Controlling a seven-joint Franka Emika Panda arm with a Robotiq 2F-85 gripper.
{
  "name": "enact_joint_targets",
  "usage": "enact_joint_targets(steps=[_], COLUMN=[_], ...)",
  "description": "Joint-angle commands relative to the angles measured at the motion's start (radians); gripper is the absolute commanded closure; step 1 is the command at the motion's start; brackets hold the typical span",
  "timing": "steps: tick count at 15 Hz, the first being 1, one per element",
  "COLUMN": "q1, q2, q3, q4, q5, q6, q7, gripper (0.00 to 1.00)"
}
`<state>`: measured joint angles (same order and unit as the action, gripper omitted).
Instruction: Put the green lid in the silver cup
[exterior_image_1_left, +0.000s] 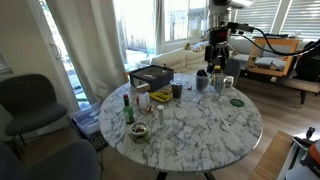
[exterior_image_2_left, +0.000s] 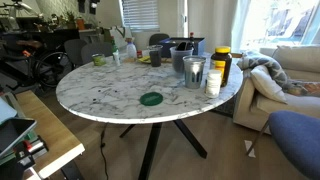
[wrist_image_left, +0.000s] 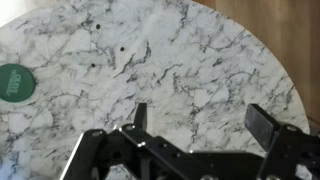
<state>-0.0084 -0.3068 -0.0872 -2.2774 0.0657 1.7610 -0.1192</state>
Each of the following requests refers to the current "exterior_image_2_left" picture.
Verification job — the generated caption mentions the dark rug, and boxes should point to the dark rug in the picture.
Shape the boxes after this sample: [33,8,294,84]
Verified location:
[209,94,238,118]

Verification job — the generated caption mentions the white window blind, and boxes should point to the white window blind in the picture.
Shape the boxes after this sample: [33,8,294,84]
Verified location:
[120,0,161,33]

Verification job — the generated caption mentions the slim white bottle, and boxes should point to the slim white bottle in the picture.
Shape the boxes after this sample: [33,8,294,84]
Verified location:
[113,50,122,67]

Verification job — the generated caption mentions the white paper scrap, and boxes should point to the white paper scrap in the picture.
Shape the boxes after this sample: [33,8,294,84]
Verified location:
[243,139,257,159]

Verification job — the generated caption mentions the black rounded object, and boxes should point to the black rounded object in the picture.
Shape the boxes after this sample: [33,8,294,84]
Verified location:
[175,41,194,52]

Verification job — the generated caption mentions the white sheer curtain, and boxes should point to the white sheer curtain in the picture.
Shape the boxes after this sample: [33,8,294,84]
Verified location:
[230,0,251,54]

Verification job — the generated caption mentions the grey upholstered chair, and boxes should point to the grey upholstered chair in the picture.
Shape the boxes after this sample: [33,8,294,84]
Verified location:
[148,32,170,47]
[80,41,114,65]
[63,38,88,68]

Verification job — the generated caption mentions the potted green plant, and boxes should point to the potted green plant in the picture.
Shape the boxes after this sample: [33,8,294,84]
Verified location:
[49,11,78,30]

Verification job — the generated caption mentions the wooden bench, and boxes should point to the wooden bench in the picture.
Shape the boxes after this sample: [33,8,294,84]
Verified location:
[14,89,86,180]

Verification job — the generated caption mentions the white pillow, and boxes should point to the white pillow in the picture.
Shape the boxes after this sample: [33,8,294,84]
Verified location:
[249,64,288,104]

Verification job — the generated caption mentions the dark sauce bottle red cap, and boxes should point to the dark sauce bottle red cap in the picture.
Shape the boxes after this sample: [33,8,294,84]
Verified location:
[188,32,196,48]

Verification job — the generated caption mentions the orange pot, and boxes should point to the orange pot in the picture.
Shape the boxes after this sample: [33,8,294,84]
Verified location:
[75,16,86,31]

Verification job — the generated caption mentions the green tin can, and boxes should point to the green tin can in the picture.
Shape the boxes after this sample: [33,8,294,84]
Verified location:
[91,53,107,67]

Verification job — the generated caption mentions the black bicycle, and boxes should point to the black bicycle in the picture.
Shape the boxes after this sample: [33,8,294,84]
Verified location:
[0,39,73,89]

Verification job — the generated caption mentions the amber bottle yellow lid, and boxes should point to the amber bottle yellow lid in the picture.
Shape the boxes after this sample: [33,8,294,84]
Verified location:
[210,45,233,88]

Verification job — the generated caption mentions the black floor cable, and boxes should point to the black floor cable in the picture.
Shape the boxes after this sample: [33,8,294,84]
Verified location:
[99,122,110,180]

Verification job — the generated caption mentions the white plastic bottle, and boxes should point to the white plastic bottle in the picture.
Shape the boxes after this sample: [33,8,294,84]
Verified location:
[125,37,138,62]

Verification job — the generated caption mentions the green round lid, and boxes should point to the green round lid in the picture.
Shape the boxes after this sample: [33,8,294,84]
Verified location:
[139,91,164,107]

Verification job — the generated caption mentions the grey patterned blanket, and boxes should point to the grey patterned blanket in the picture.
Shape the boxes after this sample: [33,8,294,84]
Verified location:
[237,50,320,98]

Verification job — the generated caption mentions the red and black clamp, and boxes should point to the red and black clamp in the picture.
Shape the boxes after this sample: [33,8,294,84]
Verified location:
[13,134,49,168]

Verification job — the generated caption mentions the black table legs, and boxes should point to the black table legs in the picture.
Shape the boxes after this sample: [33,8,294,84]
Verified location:
[119,119,208,180]

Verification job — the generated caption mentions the navy blue box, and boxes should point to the navy blue box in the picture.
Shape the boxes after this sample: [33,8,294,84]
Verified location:
[158,36,206,58]

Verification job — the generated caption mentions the yellow plate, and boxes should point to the yellow plate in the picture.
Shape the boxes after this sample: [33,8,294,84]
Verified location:
[137,55,153,65]

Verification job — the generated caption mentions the beige sofa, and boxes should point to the beige sofa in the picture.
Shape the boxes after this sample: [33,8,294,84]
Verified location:
[232,44,320,134]

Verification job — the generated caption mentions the white pill bottle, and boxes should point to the white pill bottle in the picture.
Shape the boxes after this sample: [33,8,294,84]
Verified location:
[204,69,223,99]

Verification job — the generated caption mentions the dark glass tumbler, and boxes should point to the dark glass tumbler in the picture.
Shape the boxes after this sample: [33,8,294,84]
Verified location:
[147,44,164,68]

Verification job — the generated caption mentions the black sideboard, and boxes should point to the black sideboard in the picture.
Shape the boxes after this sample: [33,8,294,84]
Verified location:
[0,28,81,58]

